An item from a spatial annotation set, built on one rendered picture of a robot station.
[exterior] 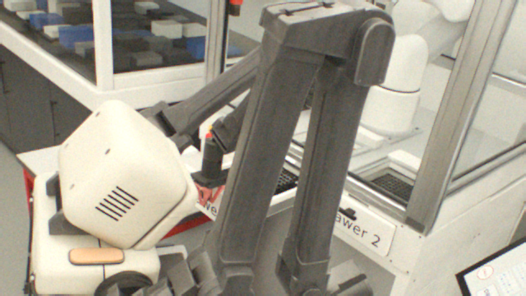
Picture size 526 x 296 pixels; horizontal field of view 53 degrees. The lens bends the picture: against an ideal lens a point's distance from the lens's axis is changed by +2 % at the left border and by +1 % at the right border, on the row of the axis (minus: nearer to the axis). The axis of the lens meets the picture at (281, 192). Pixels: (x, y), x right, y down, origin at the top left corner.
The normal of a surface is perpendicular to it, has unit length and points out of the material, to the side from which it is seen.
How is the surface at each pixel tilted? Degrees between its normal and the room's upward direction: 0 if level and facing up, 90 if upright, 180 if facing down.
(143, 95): 90
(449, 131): 90
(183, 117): 58
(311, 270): 90
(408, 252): 90
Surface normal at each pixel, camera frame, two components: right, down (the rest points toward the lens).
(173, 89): 0.69, 0.46
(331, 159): 0.33, 0.53
